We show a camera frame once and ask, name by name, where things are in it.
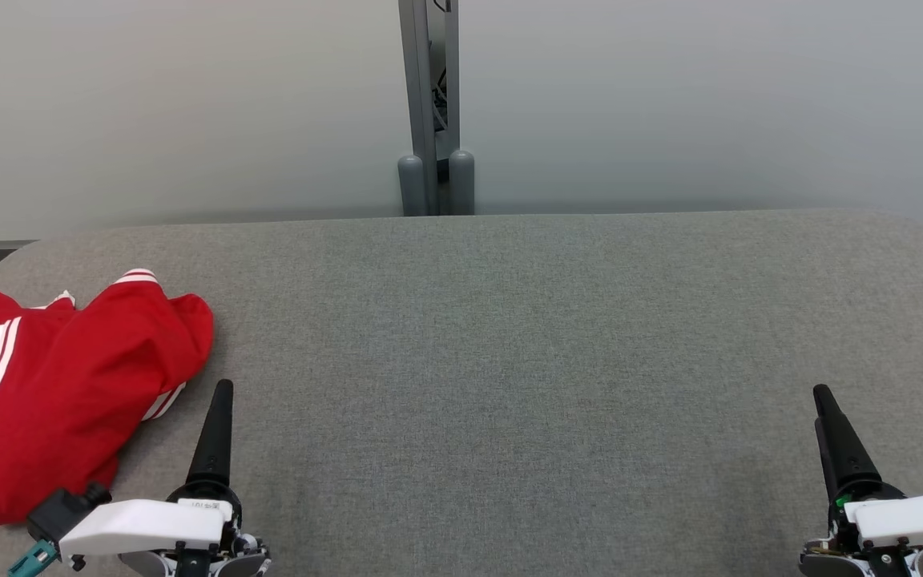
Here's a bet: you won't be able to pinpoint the grey metal partition post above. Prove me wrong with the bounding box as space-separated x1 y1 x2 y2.
397 0 462 217

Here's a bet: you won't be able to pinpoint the white frosted partition panel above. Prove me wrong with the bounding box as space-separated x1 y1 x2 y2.
0 0 418 251
458 0 923 241

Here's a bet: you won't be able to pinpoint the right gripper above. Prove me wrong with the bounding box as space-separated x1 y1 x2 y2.
812 385 923 550

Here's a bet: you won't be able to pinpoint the red shorts with white stripe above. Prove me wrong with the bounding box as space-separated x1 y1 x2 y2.
0 268 215 526

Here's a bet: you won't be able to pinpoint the black cable behind post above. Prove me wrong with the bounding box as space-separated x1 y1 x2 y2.
432 0 453 133

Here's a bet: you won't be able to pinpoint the grey cylindrical post foot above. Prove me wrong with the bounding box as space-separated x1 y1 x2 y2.
449 149 476 216
397 155 426 217

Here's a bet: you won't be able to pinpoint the grey fabric sofa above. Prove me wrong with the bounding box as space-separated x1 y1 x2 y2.
0 210 923 577

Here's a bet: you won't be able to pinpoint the left camera cable teal plug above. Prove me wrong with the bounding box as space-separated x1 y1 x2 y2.
6 539 58 577

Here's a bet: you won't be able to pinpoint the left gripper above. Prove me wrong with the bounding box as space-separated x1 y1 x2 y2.
59 379 243 558

